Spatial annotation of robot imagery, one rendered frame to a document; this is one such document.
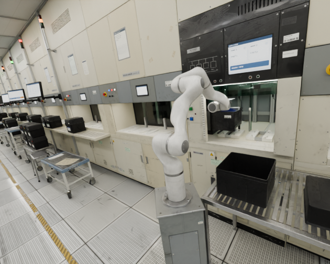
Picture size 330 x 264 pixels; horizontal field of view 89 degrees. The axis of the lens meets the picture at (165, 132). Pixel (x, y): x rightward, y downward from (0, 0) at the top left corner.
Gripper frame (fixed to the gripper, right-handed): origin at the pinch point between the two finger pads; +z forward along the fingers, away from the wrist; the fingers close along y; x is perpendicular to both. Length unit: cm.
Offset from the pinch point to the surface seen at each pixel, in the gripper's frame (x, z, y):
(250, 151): -38.5, -18.6, 25.8
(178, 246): -72, -100, 6
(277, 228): -48, -81, 52
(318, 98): 3, -19, 63
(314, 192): -37, -61, 64
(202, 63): 35.7, -18.8, -12.8
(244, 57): 33.6, -18.8, 20.8
